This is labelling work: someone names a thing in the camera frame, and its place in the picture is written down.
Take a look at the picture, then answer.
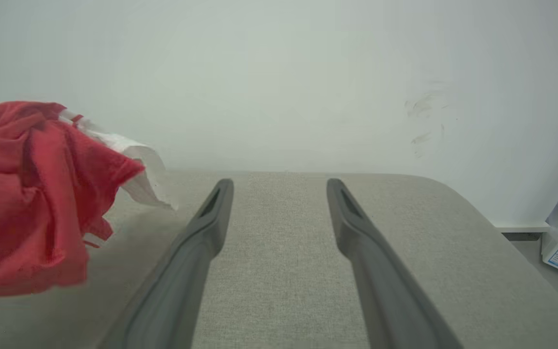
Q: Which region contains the white baseboard strip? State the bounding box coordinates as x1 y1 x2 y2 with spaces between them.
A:
495 222 551 234

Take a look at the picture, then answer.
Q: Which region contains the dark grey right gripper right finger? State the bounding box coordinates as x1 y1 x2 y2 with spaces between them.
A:
326 177 464 349

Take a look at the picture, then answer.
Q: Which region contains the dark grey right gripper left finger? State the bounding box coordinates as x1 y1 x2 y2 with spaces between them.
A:
97 178 234 349

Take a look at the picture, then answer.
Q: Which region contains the red and white shirt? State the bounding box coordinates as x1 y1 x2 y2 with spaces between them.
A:
0 101 179 297

